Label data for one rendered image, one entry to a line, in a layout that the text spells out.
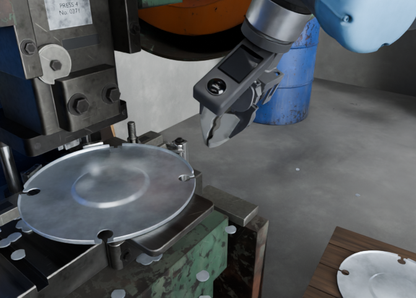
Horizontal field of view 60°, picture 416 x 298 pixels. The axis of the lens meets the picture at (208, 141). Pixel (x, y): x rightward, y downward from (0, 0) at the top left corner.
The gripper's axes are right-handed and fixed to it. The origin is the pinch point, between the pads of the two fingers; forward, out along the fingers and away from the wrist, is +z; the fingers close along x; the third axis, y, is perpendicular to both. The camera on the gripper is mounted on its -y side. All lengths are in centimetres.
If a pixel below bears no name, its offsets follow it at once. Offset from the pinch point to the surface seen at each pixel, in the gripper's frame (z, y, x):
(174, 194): 8.6, -5.6, -1.0
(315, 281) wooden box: 41, 31, -34
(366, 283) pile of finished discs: 36, 39, -44
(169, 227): 7.0, -12.0, -5.1
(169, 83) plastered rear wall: 106, 143, 101
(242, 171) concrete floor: 103, 118, 17
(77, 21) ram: -9.0, -8.4, 23.6
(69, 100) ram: -1.1, -13.8, 16.9
